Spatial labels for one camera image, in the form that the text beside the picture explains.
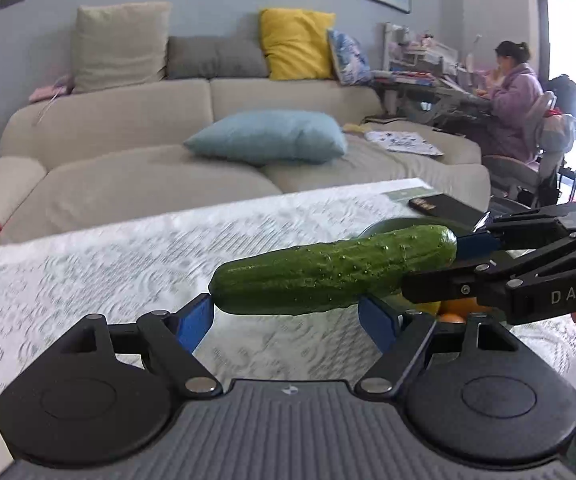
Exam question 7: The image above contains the black backpack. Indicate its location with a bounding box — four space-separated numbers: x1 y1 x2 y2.
540 74 576 117

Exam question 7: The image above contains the grey office chair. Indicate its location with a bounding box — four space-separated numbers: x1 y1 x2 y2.
482 90 576 207

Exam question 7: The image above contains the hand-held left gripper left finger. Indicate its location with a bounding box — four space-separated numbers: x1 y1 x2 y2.
50 294 223 396

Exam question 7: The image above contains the beige sofa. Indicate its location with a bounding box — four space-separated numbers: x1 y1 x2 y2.
0 77 491 251

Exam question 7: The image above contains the cluttered desk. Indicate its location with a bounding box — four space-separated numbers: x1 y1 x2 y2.
373 22 496 128

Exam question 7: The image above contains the grey cushion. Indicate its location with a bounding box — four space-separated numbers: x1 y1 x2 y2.
165 35 271 81

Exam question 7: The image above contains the pink cloth bundle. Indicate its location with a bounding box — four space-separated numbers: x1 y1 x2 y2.
29 76 75 104

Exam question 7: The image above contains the light blue cushion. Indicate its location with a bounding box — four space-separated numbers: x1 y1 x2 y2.
184 110 349 166

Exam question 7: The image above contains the white cord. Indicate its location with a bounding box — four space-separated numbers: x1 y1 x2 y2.
34 85 66 126

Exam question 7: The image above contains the blue patterned cushion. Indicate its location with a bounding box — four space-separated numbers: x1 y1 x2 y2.
327 28 373 86

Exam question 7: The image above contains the printed paper sheet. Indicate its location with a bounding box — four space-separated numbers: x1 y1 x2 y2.
365 130 444 157

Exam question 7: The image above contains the yellow cushion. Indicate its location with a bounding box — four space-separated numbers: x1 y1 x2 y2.
259 7 337 81

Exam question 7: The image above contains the green colander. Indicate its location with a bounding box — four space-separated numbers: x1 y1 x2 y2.
358 216 473 312

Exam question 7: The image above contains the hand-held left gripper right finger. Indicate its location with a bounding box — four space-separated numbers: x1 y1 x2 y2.
355 296 528 395

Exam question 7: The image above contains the white lace tablecloth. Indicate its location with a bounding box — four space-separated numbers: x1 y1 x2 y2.
0 177 576 480

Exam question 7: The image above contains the green cucumber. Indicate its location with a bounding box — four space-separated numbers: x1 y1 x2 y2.
209 225 457 316

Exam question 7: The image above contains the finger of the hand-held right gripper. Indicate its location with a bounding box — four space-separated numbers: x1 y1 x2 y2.
401 232 576 306
454 208 576 261

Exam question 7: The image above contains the beige cushion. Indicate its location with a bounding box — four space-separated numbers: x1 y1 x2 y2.
70 1 173 93

